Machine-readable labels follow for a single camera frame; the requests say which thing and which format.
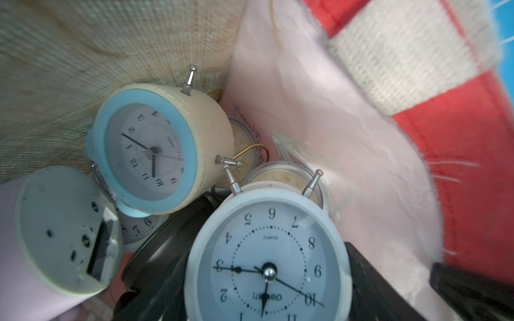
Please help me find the white bell alarm clock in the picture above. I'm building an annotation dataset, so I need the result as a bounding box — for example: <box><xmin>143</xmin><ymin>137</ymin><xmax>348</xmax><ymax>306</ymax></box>
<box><xmin>184</xmin><ymin>170</ymin><xmax>353</xmax><ymax>320</ymax></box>

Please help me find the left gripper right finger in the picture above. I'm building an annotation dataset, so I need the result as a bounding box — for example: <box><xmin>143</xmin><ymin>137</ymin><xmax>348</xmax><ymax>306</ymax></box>
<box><xmin>345</xmin><ymin>242</ymin><xmax>424</xmax><ymax>321</ymax></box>

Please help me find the grey round beige-face clock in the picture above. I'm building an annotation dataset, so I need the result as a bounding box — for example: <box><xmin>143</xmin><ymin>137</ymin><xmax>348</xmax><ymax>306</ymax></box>
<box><xmin>228</xmin><ymin>116</ymin><xmax>260</xmax><ymax>183</ymax></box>

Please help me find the black round alarm clock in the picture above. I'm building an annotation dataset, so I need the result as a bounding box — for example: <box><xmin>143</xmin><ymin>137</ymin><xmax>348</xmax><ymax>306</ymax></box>
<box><xmin>121</xmin><ymin>195</ymin><xmax>215</xmax><ymax>291</ymax></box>

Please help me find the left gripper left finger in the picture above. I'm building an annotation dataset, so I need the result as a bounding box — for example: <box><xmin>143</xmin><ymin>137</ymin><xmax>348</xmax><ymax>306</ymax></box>
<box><xmin>112</xmin><ymin>255</ymin><xmax>187</xmax><ymax>320</ymax></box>

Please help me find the pink round alarm clock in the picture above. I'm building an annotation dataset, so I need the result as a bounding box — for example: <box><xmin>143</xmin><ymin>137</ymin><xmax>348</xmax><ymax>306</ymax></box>
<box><xmin>1</xmin><ymin>167</ymin><xmax>123</xmax><ymax>320</ymax></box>

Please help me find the blue twin-bell alarm clock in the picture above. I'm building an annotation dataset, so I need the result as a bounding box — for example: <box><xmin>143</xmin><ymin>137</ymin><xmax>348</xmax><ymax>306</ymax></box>
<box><xmin>85</xmin><ymin>66</ymin><xmax>234</xmax><ymax>218</ymax></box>

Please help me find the grey round clock wire handle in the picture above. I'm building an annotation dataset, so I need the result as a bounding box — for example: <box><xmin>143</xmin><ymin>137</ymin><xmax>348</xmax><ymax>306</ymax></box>
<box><xmin>242</xmin><ymin>160</ymin><xmax>329</xmax><ymax>215</ymax></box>

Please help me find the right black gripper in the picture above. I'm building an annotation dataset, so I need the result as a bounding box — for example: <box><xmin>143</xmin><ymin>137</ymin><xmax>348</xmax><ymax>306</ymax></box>
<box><xmin>429</xmin><ymin>263</ymin><xmax>513</xmax><ymax>320</ymax></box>

